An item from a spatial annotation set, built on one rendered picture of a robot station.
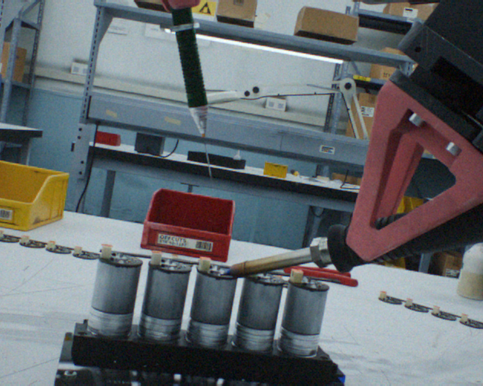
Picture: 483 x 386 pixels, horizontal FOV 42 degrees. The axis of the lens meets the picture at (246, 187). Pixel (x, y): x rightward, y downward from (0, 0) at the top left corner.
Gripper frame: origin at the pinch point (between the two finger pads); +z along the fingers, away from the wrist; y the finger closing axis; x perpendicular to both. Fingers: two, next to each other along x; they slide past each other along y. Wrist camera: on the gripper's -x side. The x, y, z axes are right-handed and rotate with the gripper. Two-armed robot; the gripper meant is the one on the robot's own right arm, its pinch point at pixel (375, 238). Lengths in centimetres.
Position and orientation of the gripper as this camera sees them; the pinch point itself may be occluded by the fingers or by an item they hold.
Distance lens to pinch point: 31.5
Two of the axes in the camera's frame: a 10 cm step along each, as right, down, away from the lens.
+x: 6.4, 6.4, -4.3
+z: -5.6, 7.7, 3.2
